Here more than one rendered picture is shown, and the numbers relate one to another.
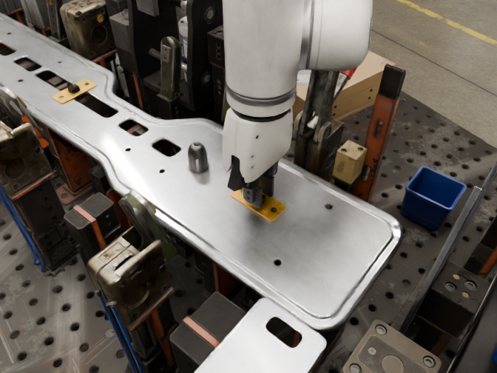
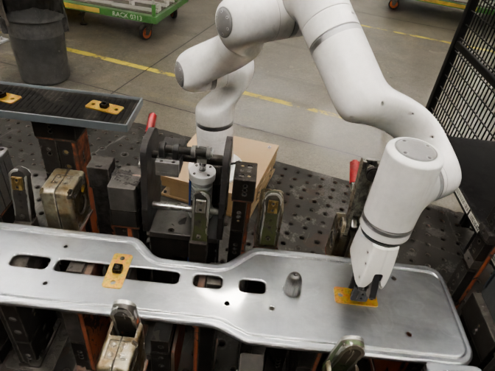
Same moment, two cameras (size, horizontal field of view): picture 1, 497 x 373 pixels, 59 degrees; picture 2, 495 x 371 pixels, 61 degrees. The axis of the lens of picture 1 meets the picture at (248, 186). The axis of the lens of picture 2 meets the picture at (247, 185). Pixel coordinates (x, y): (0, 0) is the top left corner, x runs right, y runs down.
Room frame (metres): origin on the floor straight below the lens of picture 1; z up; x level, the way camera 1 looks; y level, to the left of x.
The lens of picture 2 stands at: (0.20, 0.51, 1.66)
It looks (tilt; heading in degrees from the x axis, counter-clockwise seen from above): 38 degrees down; 320
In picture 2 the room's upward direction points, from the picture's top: 7 degrees clockwise
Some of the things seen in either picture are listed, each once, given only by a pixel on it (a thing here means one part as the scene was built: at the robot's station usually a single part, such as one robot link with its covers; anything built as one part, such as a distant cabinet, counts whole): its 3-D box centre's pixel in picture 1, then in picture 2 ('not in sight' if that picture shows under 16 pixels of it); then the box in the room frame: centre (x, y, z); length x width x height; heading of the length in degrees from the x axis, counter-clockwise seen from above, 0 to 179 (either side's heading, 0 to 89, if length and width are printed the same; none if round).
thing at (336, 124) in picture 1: (310, 195); (332, 273); (0.58, -0.12, 0.88); 0.07 x 0.06 x 0.35; 141
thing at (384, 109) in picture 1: (361, 197); not in sight; (0.51, -0.19, 0.95); 0.03 x 0.01 x 0.50; 51
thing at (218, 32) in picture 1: (232, 121); (237, 238); (0.77, 0.04, 0.91); 0.07 x 0.05 x 0.42; 141
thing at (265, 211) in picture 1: (258, 198); (356, 295); (0.46, -0.01, 1.01); 0.08 x 0.04 x 0.01; 51
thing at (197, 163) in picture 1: (197, 158); (292, 284); (0.54, 0.08, 1.02); 0.03 x 0.03 x 0.07
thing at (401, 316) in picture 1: (390, 357); (459, 358); (0.28, -0.21, 0.85); 0.12 x 0.03 x 0.30; 141
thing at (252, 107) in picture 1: (262, 89); (386, 221); (0.46, -0.02, 1.20); 0.09 x 0.08 x 0.03; 141
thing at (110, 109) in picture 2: not in sight; (104, 105); (1.09, 0.22, 1.17); 0.08 x 0.04 x 0.01; 38
